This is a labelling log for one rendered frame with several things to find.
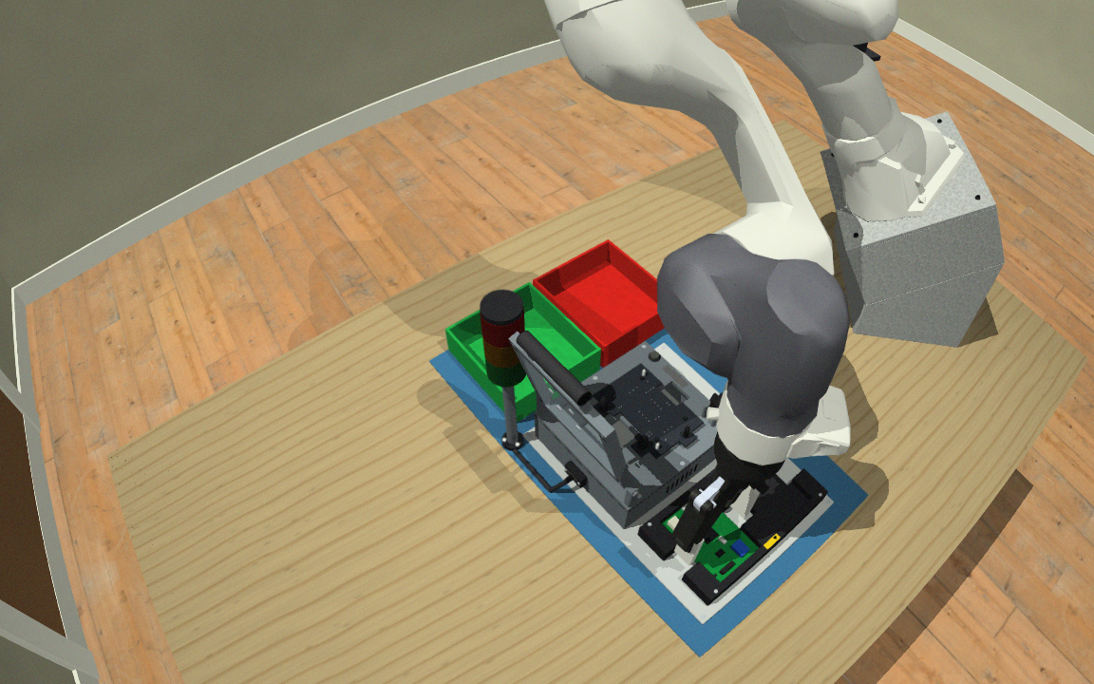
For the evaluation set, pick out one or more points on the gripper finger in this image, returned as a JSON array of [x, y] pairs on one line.
[[748, 497], [698, 517]]

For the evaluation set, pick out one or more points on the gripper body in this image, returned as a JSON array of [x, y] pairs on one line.
[[733, 470]]

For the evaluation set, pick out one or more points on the green circuit board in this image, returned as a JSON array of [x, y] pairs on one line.
[[725, 547]]

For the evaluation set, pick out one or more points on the green bin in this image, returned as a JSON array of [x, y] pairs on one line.
[[552, 328]]

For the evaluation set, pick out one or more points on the red bin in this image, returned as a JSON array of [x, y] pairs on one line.
[[607, 291]]

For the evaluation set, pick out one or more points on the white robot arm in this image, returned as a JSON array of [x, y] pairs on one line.
[[774, 324]]

